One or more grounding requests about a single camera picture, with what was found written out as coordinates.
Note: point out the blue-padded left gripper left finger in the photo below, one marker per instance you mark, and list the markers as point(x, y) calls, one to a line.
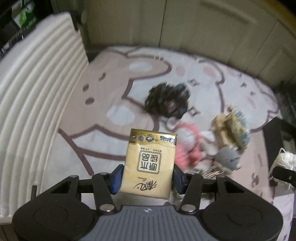
point(116, 179)

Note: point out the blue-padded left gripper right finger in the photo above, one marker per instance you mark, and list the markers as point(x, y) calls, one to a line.
point(179, 180)

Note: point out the yellow tissue pack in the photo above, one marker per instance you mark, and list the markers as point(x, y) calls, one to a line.
point(149, 164)

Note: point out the pink knitted toy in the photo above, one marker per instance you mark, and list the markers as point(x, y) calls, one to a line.
point(188, 153)

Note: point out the blue gold drawstring pouch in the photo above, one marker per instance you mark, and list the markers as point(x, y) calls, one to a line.
point(231, 130)

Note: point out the dark brown yarn scrunchie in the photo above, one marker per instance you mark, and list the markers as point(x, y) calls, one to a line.
point(168, 100)

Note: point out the white plastic bag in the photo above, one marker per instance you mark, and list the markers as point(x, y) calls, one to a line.
point(286, 160)

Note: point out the grey plush ball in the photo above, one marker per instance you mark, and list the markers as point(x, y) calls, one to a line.
point(227, 159)

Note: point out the cartoon bear floor mat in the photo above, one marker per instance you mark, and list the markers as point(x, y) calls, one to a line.
point(108, 101)

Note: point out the white ribbed mattress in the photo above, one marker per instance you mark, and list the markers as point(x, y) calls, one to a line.
point(38, 76)

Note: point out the cream cabinet fronts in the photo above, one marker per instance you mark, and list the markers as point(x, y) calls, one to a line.
point(256, 37)

